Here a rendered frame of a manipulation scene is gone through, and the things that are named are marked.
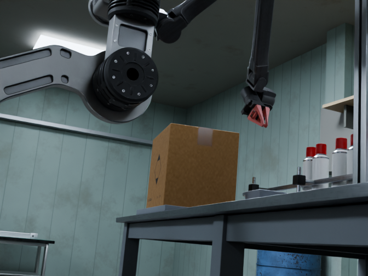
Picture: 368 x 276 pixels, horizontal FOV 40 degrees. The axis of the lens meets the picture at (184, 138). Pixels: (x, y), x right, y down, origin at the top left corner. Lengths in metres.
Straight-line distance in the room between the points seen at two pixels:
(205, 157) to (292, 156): 4.99
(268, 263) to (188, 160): 3.71
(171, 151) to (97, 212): 7.25
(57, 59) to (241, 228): 0.63
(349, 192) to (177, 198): 0.94
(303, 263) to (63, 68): 4.20
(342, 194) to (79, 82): 0.80
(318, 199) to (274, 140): 6.20
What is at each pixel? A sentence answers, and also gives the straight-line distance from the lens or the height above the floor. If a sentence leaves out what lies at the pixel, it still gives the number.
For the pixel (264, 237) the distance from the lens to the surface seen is 1.03.
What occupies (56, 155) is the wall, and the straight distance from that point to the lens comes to 8.75.
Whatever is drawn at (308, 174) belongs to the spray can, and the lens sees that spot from 1.68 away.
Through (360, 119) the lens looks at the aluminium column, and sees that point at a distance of 1.26.
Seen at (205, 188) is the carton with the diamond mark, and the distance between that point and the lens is 1.65.
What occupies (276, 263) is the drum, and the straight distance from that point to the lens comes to 5.23.
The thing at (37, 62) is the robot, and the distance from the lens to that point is 1.33.
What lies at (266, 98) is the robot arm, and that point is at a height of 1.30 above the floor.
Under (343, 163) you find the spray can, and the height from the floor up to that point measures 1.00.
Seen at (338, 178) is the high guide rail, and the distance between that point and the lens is 1.50.
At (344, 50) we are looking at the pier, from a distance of 5.95.
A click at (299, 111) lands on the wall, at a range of 6.66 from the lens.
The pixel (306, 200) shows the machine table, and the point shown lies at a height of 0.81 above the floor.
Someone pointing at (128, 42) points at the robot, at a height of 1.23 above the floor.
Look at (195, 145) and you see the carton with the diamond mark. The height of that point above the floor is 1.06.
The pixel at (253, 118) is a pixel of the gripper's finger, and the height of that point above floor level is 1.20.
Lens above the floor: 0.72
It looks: 12 degrees up
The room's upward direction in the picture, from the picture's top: 5 degrees clockwise
